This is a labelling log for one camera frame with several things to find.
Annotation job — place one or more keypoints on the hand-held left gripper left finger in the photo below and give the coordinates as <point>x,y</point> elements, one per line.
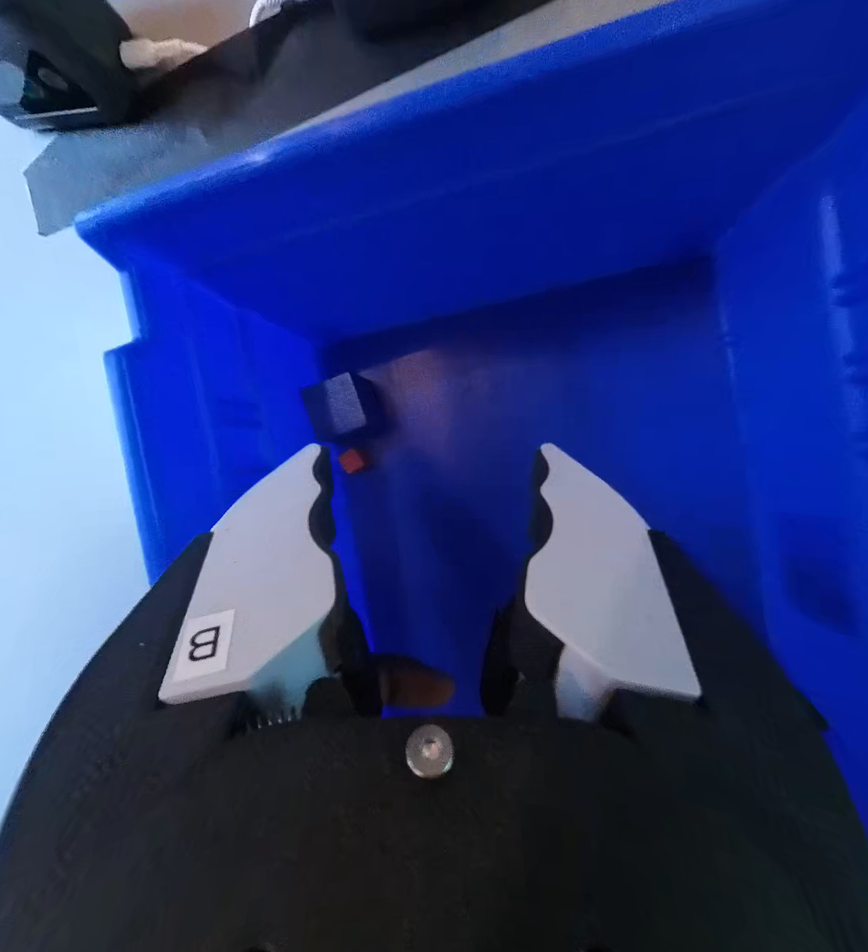
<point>255,580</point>

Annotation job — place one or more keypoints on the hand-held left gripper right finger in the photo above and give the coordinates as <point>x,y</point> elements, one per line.
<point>605,595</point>

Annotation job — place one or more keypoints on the blue cube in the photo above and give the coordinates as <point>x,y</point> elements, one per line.
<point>345,405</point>

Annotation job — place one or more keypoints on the large blue storage bin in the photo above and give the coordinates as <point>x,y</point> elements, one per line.
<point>478,223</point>

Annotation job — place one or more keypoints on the small red cube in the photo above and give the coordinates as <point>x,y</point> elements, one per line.
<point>353,461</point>

